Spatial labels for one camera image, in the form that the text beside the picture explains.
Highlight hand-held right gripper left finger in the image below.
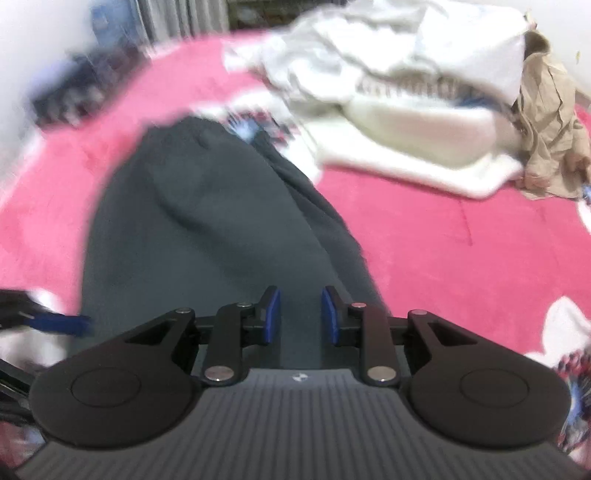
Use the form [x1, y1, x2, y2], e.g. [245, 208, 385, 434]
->
[124, 285, 281, 387]

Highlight grey curtain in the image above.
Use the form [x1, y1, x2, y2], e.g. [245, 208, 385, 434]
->
[139, 0, 229, 42]

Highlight pink floral blanket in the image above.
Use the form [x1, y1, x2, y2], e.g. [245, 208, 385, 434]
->
[0, 34, 591, 467]

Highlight beige garment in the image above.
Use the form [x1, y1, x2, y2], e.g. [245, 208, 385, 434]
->
[512, 30, 591, 201]

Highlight light grey shirt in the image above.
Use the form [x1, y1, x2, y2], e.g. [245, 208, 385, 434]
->
[224, 11, 384, 109]

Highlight houndstooth patterned garment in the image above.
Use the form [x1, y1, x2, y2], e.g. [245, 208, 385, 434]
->
[358, 74, 472, 100]

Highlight dark grey pants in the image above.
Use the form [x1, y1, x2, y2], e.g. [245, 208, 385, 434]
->
[81, 115, 386, 370]

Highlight white garment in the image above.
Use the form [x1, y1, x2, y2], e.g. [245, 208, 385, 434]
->
[351, 0, 529, 104]

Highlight cream knit sweater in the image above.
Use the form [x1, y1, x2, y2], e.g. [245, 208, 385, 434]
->
[295, 99, 525, 199]

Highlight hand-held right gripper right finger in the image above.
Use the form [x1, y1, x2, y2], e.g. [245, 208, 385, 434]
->
[321, 285, 478, 387]

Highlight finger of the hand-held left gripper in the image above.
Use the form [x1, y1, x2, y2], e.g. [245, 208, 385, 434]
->
[0, 288, 90, 335]
[0, 357, 37, 423]

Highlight blue garment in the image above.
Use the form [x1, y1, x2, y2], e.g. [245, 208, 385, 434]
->
[455, 92, 509, 116]

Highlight dark blue clothes pile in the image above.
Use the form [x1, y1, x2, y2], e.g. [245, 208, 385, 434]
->
[32, 48, 139, 130]

